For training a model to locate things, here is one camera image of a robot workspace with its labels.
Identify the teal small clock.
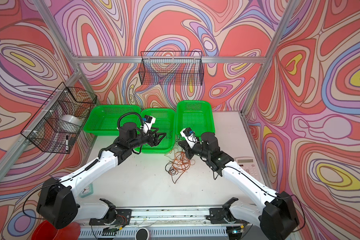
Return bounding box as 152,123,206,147
79,184,94,198

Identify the middle green plastic basket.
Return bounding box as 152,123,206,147
140,108,176,154

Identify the black round speaker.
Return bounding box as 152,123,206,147
135,228,151,240

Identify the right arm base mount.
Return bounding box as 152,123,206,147
206,207,248,226

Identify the white pink calculator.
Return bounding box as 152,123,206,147
235,157,261,181

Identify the black wire basket back wall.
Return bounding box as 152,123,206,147
139,50,204,86

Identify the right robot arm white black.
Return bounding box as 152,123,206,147
179,128,300,240

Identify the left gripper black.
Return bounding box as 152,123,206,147
127,127,167,151

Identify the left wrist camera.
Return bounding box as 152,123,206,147
143,115,156,134

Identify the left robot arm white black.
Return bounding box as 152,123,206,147
37,114,167,230

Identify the black wire basket wall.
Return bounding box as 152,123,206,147
21,83,97,154
139,50,204,86

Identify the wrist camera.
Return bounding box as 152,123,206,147
180,128,199,149
143,115,156,134

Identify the black wire basket left wall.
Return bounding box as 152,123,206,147
21,83,97,154

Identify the left green plastic basket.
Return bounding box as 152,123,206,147
83,105,141,136

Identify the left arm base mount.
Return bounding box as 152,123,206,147
89,209,132,227

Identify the white tape roll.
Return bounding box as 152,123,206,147
60,115,83,126

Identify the aluminium rail front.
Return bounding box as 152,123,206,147
50,205,292,227

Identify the red bucket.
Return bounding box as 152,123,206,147
31,221,81,240

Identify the orange cable bundle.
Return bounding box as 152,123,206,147
164,150,196,185

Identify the right green plastic basket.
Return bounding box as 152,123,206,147
175,101,215,137

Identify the green plastic basket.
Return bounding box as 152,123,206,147
175,101,215,137
83,105,141,136
140,108,176,154

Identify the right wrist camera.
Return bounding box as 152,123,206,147
180,128,199,149

